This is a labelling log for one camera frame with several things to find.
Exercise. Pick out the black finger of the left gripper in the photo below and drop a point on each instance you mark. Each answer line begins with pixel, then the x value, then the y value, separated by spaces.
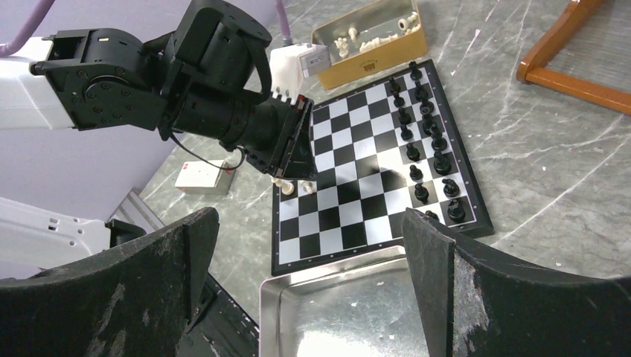
pixel 301 164

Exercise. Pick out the small white card box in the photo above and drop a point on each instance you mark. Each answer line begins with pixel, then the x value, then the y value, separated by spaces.
pixel 198 177

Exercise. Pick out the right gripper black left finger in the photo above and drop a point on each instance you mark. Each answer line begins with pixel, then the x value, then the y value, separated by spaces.
pixel 131 300

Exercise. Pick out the silver metal tin lid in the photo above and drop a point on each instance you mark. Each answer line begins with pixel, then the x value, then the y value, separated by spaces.
pixel 360 306

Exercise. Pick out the orange wooden rack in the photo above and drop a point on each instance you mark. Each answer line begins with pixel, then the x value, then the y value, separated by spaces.
pixel 585 54

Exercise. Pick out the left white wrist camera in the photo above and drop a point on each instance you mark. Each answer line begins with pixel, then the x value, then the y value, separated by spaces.
pixel 291 65

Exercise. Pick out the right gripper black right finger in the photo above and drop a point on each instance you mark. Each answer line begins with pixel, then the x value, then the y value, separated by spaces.
pixel 475 300

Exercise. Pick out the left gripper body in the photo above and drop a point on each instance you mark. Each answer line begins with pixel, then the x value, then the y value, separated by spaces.
pixel 265 131

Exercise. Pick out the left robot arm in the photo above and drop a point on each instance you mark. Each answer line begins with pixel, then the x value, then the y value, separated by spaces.
pixel 210 77

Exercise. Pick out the gold tin of white pieces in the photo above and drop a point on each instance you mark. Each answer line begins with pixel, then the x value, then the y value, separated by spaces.
pixel 373 38

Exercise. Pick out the black white chessboard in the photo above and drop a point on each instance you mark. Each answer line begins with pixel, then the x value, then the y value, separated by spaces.
pixel 380 149

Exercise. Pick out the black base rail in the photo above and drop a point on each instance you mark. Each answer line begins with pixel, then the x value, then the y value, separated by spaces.
pixel 220 326

